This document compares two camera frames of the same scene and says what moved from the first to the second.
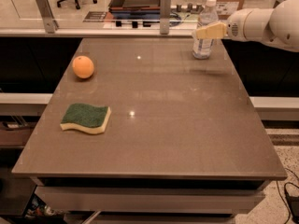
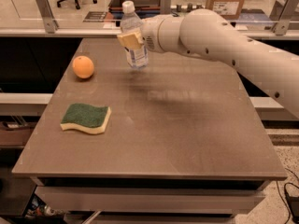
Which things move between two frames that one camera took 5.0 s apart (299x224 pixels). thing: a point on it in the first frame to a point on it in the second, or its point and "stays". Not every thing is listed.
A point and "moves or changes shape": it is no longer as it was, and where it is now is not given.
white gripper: x=234 y=29 to x=150 y=34
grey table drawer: x=149 y=200 stays
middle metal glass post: x=165 y=11 stays
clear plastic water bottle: x=208 y=16 moves or changes shape
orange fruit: x=83 y=66 stays
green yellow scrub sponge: x=88 y=118 stays
